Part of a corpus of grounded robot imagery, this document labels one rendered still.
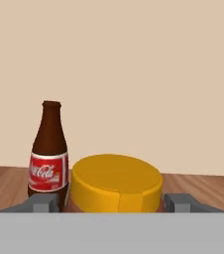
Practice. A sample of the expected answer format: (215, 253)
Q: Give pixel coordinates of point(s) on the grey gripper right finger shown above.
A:
(182, 202)

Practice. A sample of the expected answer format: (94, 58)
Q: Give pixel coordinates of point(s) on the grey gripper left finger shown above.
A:
(41, 202)

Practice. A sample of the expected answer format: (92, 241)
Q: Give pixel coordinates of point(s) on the brown cola bottle red label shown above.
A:
(48, 155)

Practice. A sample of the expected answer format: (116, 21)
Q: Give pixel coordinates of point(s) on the honey bottle with yellow cap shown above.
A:
(116, 183)

